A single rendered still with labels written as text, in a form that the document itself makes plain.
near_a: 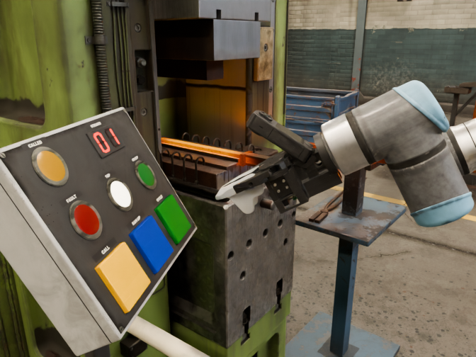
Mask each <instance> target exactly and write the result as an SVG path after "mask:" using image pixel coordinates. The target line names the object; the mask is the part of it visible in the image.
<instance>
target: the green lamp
mask: <svg viewBox="0 0 476 357"><path fill-rule="evenodd" d="M138 172H139V175H140V177H141V179H142V180H143V181H144V182H145V183H146V184H147V185H148V186H153V185H154V176H153V173H152V171H151V170H150V169H149V167H148V166H147V165H145V164H140V165H139V166H138Z"/></svg>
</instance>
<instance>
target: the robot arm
mask: <svg viewBox="0 0 476 357"><path fill-rule="evenodd" d="M246 126H247V127H248V128H249V129H250V130H251V131H252V132H254V133H255V134H257V135H258V136H262V137H264V138H265V139H267V140H268V141H270V142H272V143H273V144H275V145H276V146H278V147H280V148H281V149H282V150H284V151H282V152H279V153H277V154H274V155H273V156H271V157H269V158H268V159H266V160H265V161H263V162H261V163H260V164H257V165H256V166H254V167H252V168H251V169H249V170H247V171H245V172H244V173H243V174H241V175H239V176H238V177H236V178H234V179H232V180H231V181H230V182H228V183H226V184H225V185H224V186H222V187H221V189H220V190H219V191H218V193H217V195H216V196H215V198H216V200H220V199H223V198H229V199H231V200H232V201H233V203H234V204H235V205H236V206H237V207H238V208H239V209H240V210H241V211H242V212H243V213H246V214H250V213H252V212H253V211H254V206H255V205H256V204H257V203H258V196H259V195H261V194H262V193H263V192H264V187H265V186H266V187H267V189H268V190H269V192H268V193H269V195H270V197H271V198H272V200H273V202H274V203H275V205H276V207H277V209H278V211H279V212H280V214H282V213H284V212H286V211H289V210H291V209H293V208H296V207H297V206H299V205H302V204H304V203H307V202H309V199H310V197H312V196H315V195H317V194H318V193H321V192H323V191H326V190H328V189H330V188H332V187H335V186H337V185H339V184H341V183H343V181H342V180H341V179H342V175H341V173H342V174H343V175H345V176H346V175H348V174H351V173H353V172H355V171H358V170H359V169H362V168H364V167H366V166H368V165H370V164H374V163H376V162H378V161H380V160H382V159H384V160H385V162H386V164H387V166H388V168H389V170H390V172H391V174H392V176H393V178H394V180H395V182H396V184H397V186H398V188H399V190H400V192H401V194H402V196H403V198H404V201H405V203H406V204H407V207H408V208H409V211H410V215H411V216H412V217H413V218H414V220H415V222H416V223H417V224H418V225H419V226H422V227H438V226H441V225H446V224H448V223H451V222H454V221H456V220H459V219H460V218H462V217H464V216H465V215H467V214H468V213H469V212H470V211H471V210H472V209H473V206H474V201H473V199H472V193H471V192H469V190H468V187H467V186H466V184H465V181H464V179H463V176H464V175H467V174H471V173H472V172H473V171H475V170H476V118H475V119H472V120H469V121H467V122H465V123H462V124H459V125H456V126H451V127H449V123H448V120H447V118H446V117H445V114H444V112H443V110H442V108H441V107H440V105H439V104H438V102H437V100H436V99H435V98H434V96H433V94H432V93H431V92H430V91H429V89H428V88H427V87H426V86H425V85H424V84H423V83H422V82H420V81H416V80H414V81H410V82H408V83H406V84H403V85H401V86H398V87H394V88H392V90H391V91H388V92H387V93H384V94H383V95H381V96H378V97H377V98H374V99H373V100H371V101H369V102H367V103H364V104H363V105H361V106H359V107H357V108H354V109H353V110H351V111H349V112H347V113H344V114H343V115H340V116H339V117H337V118H335V119H333V120H330V121H329V122H327V123H325V124H323V125H321V131H322V132H319V133H317V134H316V135H313V139H314V143H315V145H316V149H313V144H310V143H309V142H308V141H306V140H304V139H303V138H301V137H300V136H298V135H296V134H295V133H294V132H292V131H290V130H289V129H287V128H286V127H284V126H282V125H281V124H280V123H278V122H276V121H275V120H274V119H273V118H272V117H271V116H270V115H268V114H267V113H265V112H263V111H262V110H255V111H254V112H253V113H252V114H251V116H250V117H249V119H248V121H247V122H246ZM319 160H320V161H321V162H318V161H319ZM339 170H340V171H341V173H340V171H339ZM291 199H293V200H296V199H298V200H299V203H298V204H296V205H293V206H291V207H289V208H286V209H285V207H284V206H287V205H290V200H291Z"/></svg>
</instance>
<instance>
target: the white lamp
mask: <svg viewBox="0 0 476 357"><path fill-rule="evenodd" d="M110 190H111V193H112V196H113V198H114V199H115V201H116V202H117V203H118V204H119V205H121V206H123V207H127V206H129V204H130V194H129V192H128V190H127V189H126V187H125V186H124V185H123V184H122V183H121V182H119V181H114V182H112V184H111V187H110Z"/></svg>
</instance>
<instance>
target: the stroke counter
mask: <svg viewBox="0 0 476 357"><path fill-rule="evenodd" d="M108 130H110V131H111V133H112V134H113V131H112V130H111V129H109V128H106V129H105V133H106V135H107V136H108V138H110V141H111V143H112V144H113V141H112V139H113V138H115V139H116V141H117V143H118V144H117V145H114V144H113V146H114V147H118V146H120V145H119V144H120V143H119V141H118V140H117V138H116V137H114V136H115V135H114V134H113V136H112V137H109V135H108V133H107V132H106V131H108ZM96 135H100V136H101V138H102V140H103V141H101V142H99V141H98V140H97V138H96ZM94 138H95V139H96V141H97V143H100V145H99V146H100V147H101V149H102V150H103V152H105V153H106V152H109V151H110V150H109V149H110V147H109V146H108V145H107V143H106V142H104V138H103V137H102V135H101V133H98V132H97V133H95V134H94ZM103 143H105V144H106V146H107V148H108V149H107V150H104V149H103V148H102V146H101V144H103Z"/></svg>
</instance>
